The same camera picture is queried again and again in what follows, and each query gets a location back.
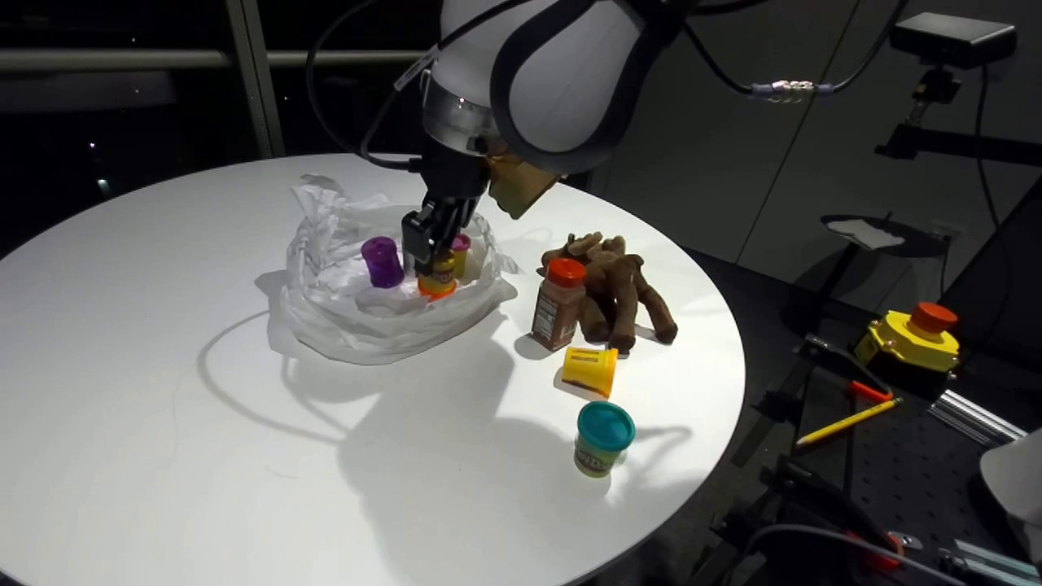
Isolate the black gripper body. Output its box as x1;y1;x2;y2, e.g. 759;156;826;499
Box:
416;147;495;241

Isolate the pink lid dough tub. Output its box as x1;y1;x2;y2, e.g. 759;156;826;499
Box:
449;231;479;284

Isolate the purple dough tub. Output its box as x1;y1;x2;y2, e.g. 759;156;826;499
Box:
358;235;408;290

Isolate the yellow lid orange tub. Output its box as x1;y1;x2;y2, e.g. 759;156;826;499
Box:
416;264;464;304

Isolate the teal lid dough tub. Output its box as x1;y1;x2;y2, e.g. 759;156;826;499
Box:
574;401;638;480

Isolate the clear white plastic bag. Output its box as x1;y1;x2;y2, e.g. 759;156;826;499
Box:
283;176;520;369

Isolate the brown moose plush toy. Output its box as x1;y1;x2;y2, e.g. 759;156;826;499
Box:
537;229;679;356

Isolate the yellow block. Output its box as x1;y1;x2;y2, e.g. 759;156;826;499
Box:
561;341;622;401

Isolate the metal window railing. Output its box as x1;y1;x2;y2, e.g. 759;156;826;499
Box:
0;46;431;78

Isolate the grey flat plate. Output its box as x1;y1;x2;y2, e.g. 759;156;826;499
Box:
821;213;924;262

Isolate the yellow pencil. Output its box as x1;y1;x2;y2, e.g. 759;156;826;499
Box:
793;395;906;449

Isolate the yellow emergency stop button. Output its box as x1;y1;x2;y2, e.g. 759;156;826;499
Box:
853;299;964;376

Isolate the aluminium extrusion bar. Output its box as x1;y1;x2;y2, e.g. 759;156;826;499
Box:
932;389;1029;445

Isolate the white rounded object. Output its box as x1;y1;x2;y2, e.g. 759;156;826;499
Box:
978;428;1042;538

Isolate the yellowish wrist camera box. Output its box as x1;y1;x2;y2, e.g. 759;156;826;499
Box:
485;147;565;225

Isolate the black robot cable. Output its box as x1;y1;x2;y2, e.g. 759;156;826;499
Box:
303;0;525;173

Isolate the metal window post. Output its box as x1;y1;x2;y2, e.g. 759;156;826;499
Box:
220;0;287;162

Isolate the cable with silver connector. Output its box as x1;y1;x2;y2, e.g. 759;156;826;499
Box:
679;0;911;105

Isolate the red handled tool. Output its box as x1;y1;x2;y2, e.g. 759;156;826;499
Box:
793;331;899;407

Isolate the grey floor cable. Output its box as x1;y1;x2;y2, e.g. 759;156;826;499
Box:
745;519;971;586

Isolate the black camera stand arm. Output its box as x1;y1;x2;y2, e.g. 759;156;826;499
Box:
875;61;1042;168

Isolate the black camera on stand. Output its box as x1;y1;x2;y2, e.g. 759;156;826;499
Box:
890;10;1019;73

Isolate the teal handled screwdriver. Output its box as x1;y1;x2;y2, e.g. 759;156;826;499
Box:
936;538;1042;586

